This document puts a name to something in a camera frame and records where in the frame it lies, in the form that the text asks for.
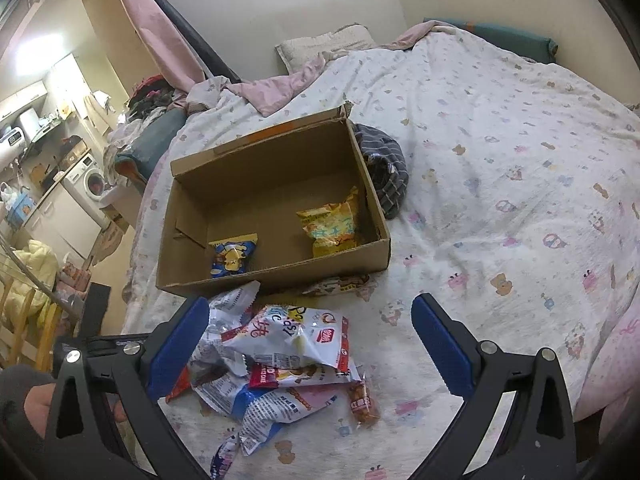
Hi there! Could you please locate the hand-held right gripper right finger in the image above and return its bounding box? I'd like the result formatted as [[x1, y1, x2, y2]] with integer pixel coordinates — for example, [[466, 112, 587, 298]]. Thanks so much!
[[410, 291, 578, 480]]

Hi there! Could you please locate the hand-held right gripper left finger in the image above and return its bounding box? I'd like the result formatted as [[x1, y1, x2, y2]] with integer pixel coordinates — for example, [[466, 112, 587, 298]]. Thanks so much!
[[42, 296, 211, 480]]

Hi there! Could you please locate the silver white snack packet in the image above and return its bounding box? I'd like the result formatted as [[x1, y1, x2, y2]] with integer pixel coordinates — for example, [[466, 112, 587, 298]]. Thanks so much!
[[190, 281, 262, 376]]

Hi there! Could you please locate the white blue snack packet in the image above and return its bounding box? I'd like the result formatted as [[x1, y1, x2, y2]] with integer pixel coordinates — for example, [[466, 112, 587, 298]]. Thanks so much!
[[192, 372, 321, 457]]

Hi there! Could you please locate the red label snack packet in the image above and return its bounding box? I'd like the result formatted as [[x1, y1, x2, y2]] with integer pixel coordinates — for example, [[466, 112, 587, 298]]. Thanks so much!
[[248, 360, 362, 391]]

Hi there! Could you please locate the cardboard box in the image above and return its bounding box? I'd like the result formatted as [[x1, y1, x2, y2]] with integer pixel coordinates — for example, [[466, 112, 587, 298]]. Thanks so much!
[[155, 101, 392, 297]]

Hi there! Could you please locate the person's left forearm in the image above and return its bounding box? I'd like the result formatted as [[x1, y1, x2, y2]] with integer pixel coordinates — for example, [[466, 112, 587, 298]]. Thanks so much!
[[0, 364, 57, 466]]

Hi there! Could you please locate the black box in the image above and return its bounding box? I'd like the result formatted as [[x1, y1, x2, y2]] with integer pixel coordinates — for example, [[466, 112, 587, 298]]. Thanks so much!
[[87, 282, 112, 337]]

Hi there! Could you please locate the wooden rack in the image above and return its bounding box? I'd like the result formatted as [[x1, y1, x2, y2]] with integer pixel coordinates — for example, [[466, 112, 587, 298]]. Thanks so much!
[[0, 275, 63, 371]]

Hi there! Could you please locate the sausage snack packet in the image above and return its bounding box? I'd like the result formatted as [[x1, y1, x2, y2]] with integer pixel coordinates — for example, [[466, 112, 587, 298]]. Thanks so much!
[[348, 372, 382, 431]]

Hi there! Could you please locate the yellow cloth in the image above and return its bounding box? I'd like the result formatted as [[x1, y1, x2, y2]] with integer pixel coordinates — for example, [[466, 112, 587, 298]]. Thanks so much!
[[0, 239, 60, 331]]

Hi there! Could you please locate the brown snack packet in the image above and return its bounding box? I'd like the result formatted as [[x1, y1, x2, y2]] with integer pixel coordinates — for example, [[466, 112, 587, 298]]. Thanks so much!
[[302, 274, 377, 303]]

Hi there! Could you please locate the blue patterned snack packet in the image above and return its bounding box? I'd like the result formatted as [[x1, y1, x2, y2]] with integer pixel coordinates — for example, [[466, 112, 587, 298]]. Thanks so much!
[[209, 432, 241, 480]]

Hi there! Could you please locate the white low cabinet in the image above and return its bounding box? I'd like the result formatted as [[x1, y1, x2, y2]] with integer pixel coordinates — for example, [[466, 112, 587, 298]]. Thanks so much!
[[22, 182, 103, 266]]

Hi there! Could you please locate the yellow cartoon snack packet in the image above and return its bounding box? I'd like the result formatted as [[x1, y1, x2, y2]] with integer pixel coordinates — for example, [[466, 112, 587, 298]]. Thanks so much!
[[296, 186, 361, 259]]

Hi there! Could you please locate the white washing machine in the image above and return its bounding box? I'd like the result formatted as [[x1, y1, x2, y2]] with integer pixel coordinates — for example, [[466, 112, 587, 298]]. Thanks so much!
[[62, 152, 113, 231]]

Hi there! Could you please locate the dark plaid cloth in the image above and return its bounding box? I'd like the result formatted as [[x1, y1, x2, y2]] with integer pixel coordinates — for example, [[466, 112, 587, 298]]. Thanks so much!
[[352, 122, 410, 220]]

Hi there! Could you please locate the printed blanket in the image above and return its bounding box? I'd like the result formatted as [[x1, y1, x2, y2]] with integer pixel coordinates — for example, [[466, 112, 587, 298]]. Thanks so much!
[[120, 25, 640, 480]]

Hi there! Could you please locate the white water heater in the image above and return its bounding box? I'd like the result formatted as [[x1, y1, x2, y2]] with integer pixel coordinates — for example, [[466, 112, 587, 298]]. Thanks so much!
[[0, 127, 28, 171]]

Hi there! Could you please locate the pile of clothes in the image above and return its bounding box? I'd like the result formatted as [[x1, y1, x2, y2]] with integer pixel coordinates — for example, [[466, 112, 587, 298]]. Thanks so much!
[[127, 74, 191, 116]]

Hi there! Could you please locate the pink sheet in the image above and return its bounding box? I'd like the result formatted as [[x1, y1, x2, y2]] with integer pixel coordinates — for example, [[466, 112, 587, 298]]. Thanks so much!
[[225, 22, 456, 117]]

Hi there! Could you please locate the pink curtain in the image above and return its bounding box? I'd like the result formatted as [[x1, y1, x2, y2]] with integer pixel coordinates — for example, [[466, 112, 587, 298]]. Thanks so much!
[[107, 0, 208, 93]]

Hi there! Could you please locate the teal pillow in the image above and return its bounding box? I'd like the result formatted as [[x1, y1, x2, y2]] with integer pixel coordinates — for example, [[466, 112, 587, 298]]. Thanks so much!
[[422, 17, 560, 63]]

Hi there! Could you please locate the beige pillow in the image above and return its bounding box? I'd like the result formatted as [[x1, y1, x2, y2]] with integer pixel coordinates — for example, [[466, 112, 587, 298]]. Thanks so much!
[[275, 23, 377, 73]]

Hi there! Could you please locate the black bed frame bar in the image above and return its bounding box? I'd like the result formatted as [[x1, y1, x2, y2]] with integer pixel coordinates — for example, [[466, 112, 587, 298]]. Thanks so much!
[[122, 0, 241, 83]]

